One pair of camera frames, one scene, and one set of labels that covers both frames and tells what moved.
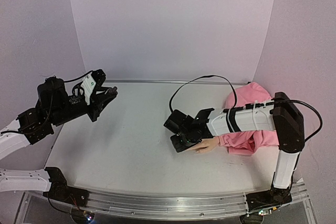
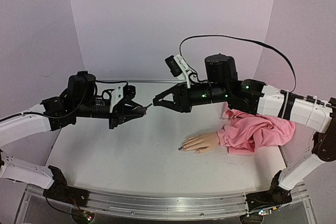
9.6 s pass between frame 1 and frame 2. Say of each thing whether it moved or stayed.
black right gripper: moved
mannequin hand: stayed
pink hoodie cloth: stayed
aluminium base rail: stayed
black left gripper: moved
